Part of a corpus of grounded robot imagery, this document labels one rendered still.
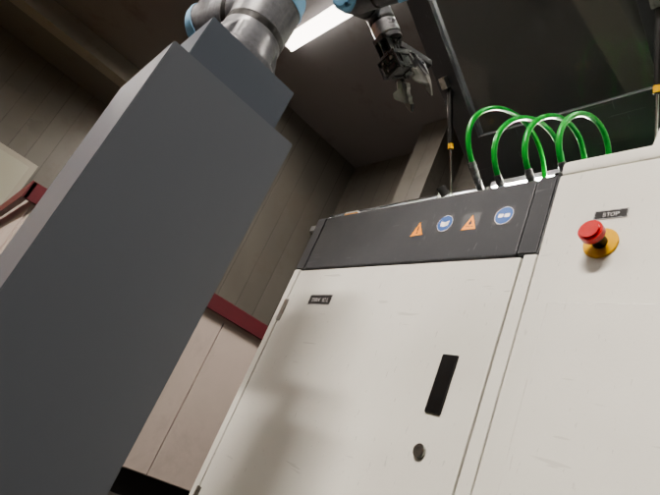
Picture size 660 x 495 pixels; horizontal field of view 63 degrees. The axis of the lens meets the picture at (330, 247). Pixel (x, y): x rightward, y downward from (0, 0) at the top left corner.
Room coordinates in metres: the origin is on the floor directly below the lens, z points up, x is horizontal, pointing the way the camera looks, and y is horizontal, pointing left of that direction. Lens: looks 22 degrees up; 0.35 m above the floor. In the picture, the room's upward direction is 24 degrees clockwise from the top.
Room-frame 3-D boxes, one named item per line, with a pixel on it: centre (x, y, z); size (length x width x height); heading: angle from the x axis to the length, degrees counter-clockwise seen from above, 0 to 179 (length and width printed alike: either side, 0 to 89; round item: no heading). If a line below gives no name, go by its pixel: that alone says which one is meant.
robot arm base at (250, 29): (0.81, 0.29, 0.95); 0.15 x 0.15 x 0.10
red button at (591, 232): (0.66, -0.35, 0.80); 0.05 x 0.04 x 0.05; 32
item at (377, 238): (1.06, -0.14, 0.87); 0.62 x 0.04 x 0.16; 32
